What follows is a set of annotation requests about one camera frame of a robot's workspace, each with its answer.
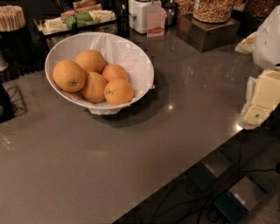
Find white rounded gripper body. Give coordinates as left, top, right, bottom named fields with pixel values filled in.
left=252, top=6, right=280, bottom=70

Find white appliance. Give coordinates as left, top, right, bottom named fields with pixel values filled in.
left=129, top=0, right=162, bottom=34

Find wooden stirrer sticks cup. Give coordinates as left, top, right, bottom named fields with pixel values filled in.
left=0, top=5, right=25, bottom=32

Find green tea bag packets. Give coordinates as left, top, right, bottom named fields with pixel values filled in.
left=65, top=12, right=94, bottom=30

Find black tea bag rack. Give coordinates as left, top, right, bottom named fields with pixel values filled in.
left=33, top=10, right=130, bottom=51

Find black wire rack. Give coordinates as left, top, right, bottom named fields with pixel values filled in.
left=0, top=84, right=28, bottom=123

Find white paper liner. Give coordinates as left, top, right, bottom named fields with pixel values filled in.
left=87, top=32, right=156, bottom=116

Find glass cereal jar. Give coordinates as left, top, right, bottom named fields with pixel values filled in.
left=192, top=0, right=235, bottom=24

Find metal box stand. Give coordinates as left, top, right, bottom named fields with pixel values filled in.
left=177, top=14, right=240, bottom=53

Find metal pitcher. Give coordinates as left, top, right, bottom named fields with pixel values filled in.
left=164, top=0, right=177, bottom=26

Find grey floor box near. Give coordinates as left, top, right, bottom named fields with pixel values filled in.
left=213, top=176, right=267, bottom=224

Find grey floor box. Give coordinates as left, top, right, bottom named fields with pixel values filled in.
left=213, top=176, right=267, bottom=224
left=188, top=152, right=233, bottom=190

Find pink sign card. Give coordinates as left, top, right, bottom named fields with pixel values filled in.
left=147, top=8, right=166, bottom=38

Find grey floor box far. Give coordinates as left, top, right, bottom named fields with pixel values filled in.
left=188, top=152, right=233, bottom=190

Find white bowl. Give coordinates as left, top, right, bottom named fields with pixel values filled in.
left=44, top=31, right=155, bottom=111

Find orange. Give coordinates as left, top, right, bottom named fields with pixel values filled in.
left=104, top=79, right=135, bottom=106
left=75, top=50, right=106, bottom=73
left=52, top=60, right=87, bottom=93
left=102, top=64, right=129, bottom=82
left=80, top=72, right=108, bottom=103

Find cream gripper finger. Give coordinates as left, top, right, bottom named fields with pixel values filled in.
left=238, top=70, right=280, bottom=130
left=235, top=32, right=256, bottom=54

